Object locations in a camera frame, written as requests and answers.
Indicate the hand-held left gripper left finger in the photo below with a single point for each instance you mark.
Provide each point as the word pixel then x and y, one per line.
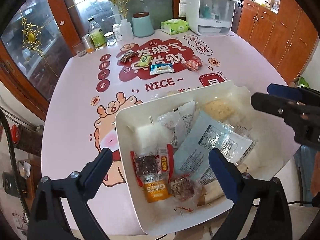
pixel 96 172

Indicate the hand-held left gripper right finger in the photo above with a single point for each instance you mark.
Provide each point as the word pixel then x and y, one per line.
pixel 225 175

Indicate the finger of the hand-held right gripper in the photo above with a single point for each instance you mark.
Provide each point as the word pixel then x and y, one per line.
pixel 285 92
pixel 270 103

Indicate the long beige packet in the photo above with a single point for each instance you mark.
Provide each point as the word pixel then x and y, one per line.
pixel 212 192

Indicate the large pale blue packet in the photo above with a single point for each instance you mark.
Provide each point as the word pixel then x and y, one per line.
pixel 200 145

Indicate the clear packet with brown cake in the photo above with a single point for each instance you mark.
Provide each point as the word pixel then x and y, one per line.
pixel 181 187

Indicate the red packet with dark cake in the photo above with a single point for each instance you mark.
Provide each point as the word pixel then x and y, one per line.
pixel 147 165

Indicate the clear packet with yellow cake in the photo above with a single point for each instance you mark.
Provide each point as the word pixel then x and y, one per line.
pixel 217 107

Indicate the orange oat bar packet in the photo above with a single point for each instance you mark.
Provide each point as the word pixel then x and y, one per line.
pixel 155 191

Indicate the white packet with black text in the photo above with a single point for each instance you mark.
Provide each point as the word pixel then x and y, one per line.
pixel 180 120

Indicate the white plastic tray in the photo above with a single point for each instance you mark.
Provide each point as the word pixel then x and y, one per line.
pixel 160 217

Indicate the red candy packet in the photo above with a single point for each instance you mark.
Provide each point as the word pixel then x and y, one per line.
pixel 192 64

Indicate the blue and white small packet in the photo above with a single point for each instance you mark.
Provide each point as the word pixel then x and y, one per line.
pixel 162 69

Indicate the dark brown candy packet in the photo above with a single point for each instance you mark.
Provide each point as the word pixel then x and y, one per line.
pixel 127 56

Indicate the green candy packet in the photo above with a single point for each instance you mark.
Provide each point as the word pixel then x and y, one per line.
pixel 145 60

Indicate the green bag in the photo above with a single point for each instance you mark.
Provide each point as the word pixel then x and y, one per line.
pixel 303 82

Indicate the wooden cabinet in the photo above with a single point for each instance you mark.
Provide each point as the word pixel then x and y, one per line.
pixel 280 37

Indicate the jar with red lid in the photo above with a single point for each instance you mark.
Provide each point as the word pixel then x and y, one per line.
pixel 30 140

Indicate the black device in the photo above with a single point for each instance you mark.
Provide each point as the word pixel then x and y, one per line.
pixel 15 183

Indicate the white countertop appliance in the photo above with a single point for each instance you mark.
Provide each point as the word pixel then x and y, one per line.
pixel 212 22

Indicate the green tissue pack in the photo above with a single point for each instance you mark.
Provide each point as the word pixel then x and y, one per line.
pixel 175 27

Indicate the drinking glass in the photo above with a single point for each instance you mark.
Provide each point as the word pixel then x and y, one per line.
pixel 79 51

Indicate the metal can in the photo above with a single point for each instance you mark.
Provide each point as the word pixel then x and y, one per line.
pixel 88 43

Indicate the small glass jar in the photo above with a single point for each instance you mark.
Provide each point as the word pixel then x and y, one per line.
pixel 109 39

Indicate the glass bottle with yellow liquid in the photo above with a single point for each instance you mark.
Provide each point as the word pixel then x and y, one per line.
pixel 97 36

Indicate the white pill bottle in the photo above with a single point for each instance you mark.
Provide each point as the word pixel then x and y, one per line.
pixel 117 33

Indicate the white squeeze bottle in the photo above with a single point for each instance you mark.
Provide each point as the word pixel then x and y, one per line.
pixel 126 30

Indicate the teal canister with brown lid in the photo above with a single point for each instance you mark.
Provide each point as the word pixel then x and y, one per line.
pixel 143 26

